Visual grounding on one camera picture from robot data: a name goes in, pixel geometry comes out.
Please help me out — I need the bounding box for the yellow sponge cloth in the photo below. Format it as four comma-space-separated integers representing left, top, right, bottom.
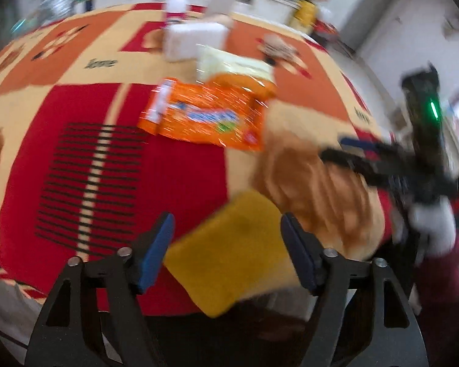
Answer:
164, 190, 299, 317

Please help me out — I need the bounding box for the cream orange plastic bag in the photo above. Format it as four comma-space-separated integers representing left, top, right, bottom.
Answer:
196, 45, 277, 102

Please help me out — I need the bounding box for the orange snack bag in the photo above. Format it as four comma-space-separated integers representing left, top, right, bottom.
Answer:
137, 74, 277, 151

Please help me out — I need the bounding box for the white gloved right hand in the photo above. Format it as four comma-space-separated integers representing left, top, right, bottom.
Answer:
390, 196, 456, 258

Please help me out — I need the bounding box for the red orange patterned blanket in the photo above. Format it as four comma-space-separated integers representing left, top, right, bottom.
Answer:
0, 3, 390, 316

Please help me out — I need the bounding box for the crumpled tissue paper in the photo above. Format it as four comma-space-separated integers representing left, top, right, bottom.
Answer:
258, 34, 297, 65

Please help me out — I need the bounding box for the yellow bag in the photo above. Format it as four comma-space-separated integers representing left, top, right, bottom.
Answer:
289, 0, 318, 29

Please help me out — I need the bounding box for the white foam block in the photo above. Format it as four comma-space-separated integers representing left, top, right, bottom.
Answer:
162, 22, 230, 62

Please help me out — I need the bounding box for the small white pink bottle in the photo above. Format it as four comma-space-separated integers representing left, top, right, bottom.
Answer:
165, 0, 190, 26

